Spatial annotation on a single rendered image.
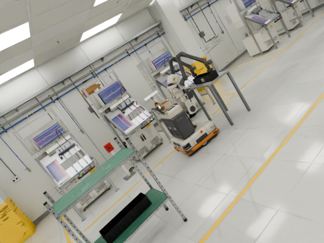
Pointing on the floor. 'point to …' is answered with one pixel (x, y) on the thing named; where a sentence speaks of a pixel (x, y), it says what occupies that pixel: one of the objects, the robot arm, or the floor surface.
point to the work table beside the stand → (219, 95)
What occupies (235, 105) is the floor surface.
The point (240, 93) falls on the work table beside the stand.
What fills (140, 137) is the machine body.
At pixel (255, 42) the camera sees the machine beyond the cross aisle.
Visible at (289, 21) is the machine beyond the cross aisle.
